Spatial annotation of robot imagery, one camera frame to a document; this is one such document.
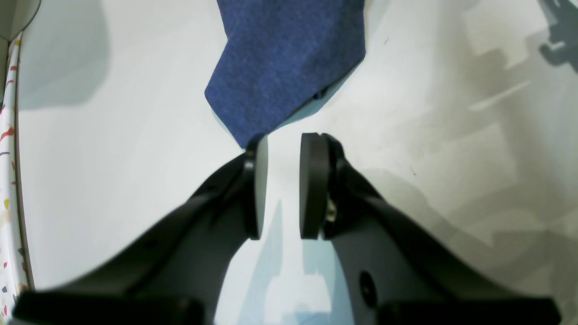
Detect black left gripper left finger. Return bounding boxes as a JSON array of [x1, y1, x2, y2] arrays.
[[13, 135, 268, 325]]

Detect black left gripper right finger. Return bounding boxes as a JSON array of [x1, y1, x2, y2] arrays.
[[300, 133, 561, 325]]

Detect blue t-shirt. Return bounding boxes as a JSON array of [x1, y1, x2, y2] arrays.
[[205, 0, 366, 148]]

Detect terrazzo patterned side board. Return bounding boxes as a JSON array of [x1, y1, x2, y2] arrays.
[[0, 32, 30, 325]]

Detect grey plastic bin right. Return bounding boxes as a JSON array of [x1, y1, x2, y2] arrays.
[[0, 0, 41, 42]]

